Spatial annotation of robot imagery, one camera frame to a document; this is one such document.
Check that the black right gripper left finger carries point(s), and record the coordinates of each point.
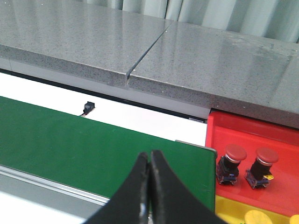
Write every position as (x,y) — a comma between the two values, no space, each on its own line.
(130,203)

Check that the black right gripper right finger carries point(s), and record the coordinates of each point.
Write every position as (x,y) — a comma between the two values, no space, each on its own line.
(171,200)

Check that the red mushroom push button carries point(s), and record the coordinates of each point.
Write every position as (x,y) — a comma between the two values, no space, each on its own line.
(227,171)

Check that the yellow mushroom push button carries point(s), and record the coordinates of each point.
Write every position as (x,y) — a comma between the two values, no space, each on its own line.
(256,217)

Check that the yellow plastic tray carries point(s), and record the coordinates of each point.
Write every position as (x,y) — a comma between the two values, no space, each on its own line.
(233,211)

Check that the green conveyor belt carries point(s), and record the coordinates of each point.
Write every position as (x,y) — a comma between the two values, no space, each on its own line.
(90,155)

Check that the grey stone shelf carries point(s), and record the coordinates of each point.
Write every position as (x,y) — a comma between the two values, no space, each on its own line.
(170,65)

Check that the white curtain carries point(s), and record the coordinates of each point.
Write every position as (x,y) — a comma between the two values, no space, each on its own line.
(275,19)

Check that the aluminium conveyor frame rail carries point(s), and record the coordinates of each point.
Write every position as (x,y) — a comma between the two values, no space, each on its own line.
(54,186)

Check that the black sensor with cable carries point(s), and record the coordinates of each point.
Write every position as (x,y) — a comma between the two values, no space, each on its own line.
(88,107)

